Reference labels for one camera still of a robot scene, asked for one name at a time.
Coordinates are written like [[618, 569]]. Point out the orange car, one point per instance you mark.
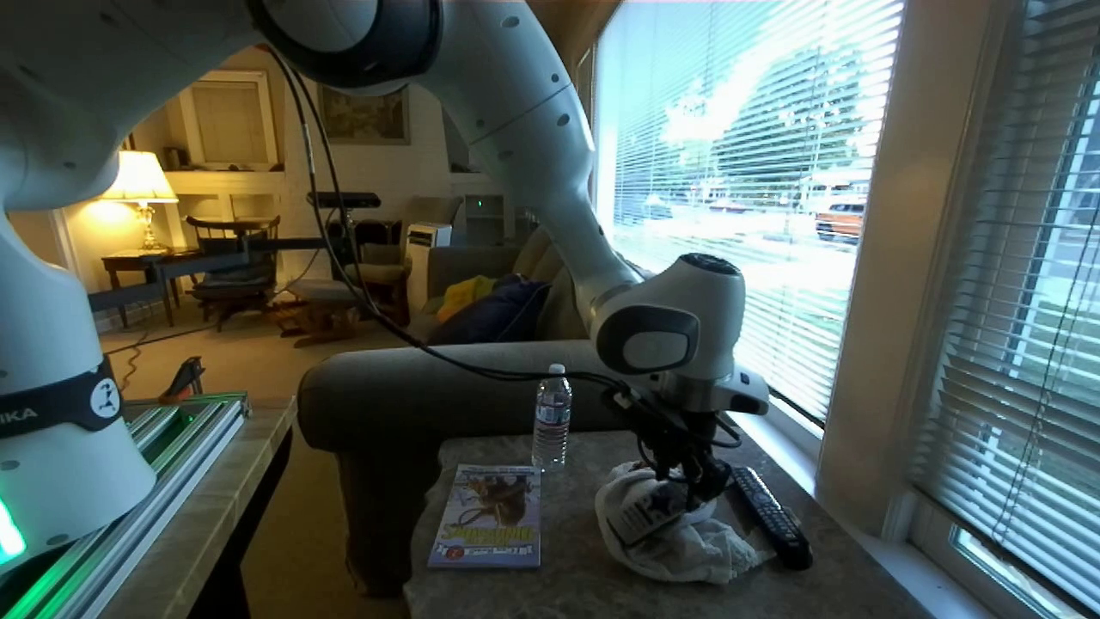
[[840, 221]]

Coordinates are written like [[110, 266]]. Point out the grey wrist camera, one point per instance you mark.
[[746, 393]]

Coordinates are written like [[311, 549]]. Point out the yellow pillow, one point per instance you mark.
[[462, 296]]

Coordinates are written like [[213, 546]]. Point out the grey armchair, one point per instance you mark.
[[468, 246]]

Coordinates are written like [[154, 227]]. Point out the clear plastic water bottle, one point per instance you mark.
[[551, 425]]

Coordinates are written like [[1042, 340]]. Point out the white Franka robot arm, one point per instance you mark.
[[70, 459]]

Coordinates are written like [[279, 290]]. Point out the beige fabric sofa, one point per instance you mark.
[[400, 400]]

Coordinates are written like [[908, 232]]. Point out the framed wall picture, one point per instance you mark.
[[363, 119]]

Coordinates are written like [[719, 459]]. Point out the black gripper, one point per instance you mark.
[[689, 430]]

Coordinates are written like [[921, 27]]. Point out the black camera boom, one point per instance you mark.
[[229, 246]]

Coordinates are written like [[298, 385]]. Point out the magazine with animal cover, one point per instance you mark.
[[487, 518]]

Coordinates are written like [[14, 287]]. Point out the dark wooden chair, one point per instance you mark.
[[234, 270]]

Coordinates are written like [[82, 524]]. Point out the grey remote control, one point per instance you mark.
[[640, 515]]

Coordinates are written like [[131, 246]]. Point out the black stereo camera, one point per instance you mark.
[[345, 202]]

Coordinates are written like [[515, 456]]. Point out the dark wooden table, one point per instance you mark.
[[131, 270]]

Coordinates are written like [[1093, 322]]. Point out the brown footstool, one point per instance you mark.
[[332, 304]]

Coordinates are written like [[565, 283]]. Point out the wide window blinds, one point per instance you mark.
[[777, 174]]

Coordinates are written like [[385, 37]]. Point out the white towel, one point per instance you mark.
[[700, 553]]

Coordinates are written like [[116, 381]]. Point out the narrow window blinds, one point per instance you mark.
[[1019, 287]]

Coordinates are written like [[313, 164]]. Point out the black remote control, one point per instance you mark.
[[774, 521]]

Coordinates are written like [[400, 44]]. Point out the table lamp with shade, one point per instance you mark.
[[138, 176]]

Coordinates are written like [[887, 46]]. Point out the metal robot mounting plate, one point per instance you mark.
[[172, 459]]

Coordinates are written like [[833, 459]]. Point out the white floor appliance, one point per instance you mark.
[[428, 264]]

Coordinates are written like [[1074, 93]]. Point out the dark blue cushion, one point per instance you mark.
[[502, 311]]

